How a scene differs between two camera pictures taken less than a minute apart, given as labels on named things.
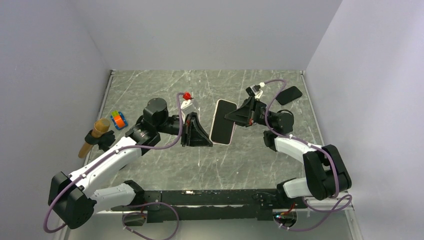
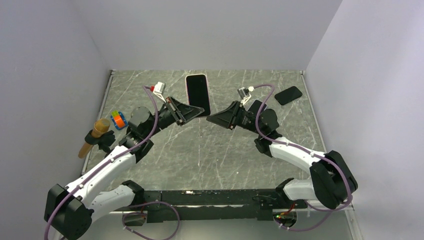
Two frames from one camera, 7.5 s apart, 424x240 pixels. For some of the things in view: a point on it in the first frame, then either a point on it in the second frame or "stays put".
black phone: x=222 y=128 -> x=198 y=92
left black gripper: x=193 y=133 -> x=183 y=112
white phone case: x=222 y=129 -> x=198 y=92
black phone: x=288 y=95 stays put
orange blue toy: x=118 y=119 stays put
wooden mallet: x=99 y=127 stays put
